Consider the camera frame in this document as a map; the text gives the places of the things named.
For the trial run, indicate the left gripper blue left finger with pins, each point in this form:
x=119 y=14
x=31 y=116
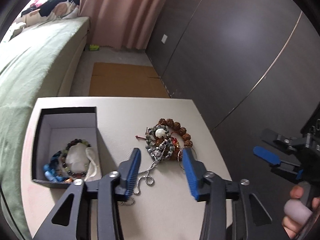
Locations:
x=128 y=173

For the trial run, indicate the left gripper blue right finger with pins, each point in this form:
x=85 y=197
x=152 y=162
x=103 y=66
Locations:
x=194 y=171

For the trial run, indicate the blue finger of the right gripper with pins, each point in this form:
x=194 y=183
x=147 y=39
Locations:
x=267 y=156
x=288 y=171

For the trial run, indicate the black jewelry box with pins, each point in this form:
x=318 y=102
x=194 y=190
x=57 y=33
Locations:
x=58 y=129

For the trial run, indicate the blue fabric scrunchie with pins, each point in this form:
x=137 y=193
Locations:
x=52 y=170

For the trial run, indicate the person right hand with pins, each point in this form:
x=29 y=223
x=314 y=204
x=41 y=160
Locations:
x=296 y=214

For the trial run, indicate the white square table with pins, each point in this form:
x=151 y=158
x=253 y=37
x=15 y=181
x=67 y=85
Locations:
x=161 y=206

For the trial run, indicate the brown cardboard sheet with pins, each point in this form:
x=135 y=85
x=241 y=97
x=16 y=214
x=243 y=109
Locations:
x=126 y=80

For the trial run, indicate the dark wardrobe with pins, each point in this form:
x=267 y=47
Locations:
x=247 y=65

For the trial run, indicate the green toy on floor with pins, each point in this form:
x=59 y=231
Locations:
x=93 y=47

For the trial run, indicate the green bed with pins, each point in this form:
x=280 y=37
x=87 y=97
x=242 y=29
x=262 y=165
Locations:
x=36 y=63

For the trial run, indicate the pink curtain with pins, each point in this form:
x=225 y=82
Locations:
x=121 y=23

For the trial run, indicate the clothes pile on bed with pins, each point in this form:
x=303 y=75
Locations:
x=49 y=11

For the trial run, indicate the white wall socket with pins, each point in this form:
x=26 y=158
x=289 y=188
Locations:
x=164 y=39

